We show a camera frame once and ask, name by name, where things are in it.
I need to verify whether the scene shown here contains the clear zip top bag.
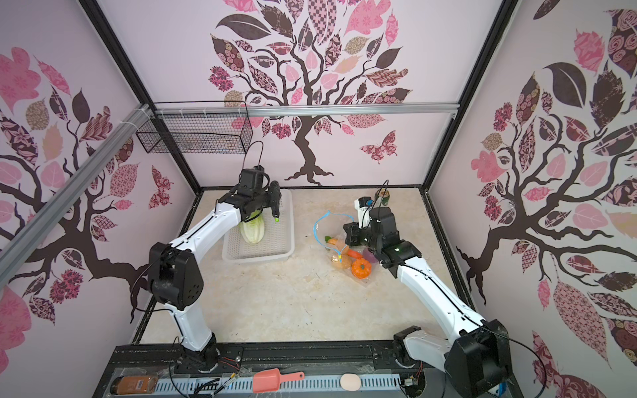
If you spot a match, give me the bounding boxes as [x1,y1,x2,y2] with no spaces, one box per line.
[312,212,378,286]

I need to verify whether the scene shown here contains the orange carrot with leaves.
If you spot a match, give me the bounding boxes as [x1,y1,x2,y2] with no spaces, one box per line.
[325,236,363,259]

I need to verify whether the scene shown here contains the yellow brown potato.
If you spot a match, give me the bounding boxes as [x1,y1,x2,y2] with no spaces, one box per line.
[331,255,353,270]

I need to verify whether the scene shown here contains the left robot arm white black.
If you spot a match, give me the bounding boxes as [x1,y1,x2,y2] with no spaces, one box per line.
[148,165,281,372]

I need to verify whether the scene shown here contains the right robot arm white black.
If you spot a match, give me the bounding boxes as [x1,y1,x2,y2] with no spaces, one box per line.
[343,197,514,397]

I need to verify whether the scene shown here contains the green napa cabbage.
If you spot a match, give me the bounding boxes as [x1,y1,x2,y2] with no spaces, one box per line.
[239,211,265,245]

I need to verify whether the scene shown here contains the green beverage can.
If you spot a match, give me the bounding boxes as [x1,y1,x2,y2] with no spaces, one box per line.
[374,188,391,207]

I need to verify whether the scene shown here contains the white plastic perforated basket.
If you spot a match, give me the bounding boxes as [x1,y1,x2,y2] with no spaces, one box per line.
[222,189,295,265]

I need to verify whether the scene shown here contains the beige oval sponge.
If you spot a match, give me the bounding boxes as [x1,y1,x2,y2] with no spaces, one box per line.
[339,373,362,391]

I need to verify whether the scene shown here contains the pink plastic scoop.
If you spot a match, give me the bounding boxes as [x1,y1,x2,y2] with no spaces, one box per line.
[252,368,305,394]

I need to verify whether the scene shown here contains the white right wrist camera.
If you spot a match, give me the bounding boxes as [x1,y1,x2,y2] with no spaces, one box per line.
[354,196,374,229]

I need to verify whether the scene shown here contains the black wire wall basket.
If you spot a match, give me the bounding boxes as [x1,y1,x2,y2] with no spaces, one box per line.
[136,99,253,155]

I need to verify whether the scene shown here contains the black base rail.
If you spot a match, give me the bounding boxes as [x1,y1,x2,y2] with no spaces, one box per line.
[94,340,449,398]

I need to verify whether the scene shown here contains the silver aluminium rail back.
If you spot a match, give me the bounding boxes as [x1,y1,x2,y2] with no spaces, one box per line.
[154,102,460,117]

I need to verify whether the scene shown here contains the silver aluminium rail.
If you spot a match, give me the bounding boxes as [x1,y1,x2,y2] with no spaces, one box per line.
[154,102,460,117]
[1,104,153,286]

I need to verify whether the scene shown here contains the silver aluminium rail left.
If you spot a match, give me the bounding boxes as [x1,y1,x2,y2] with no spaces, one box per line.
[1,104,153,286]

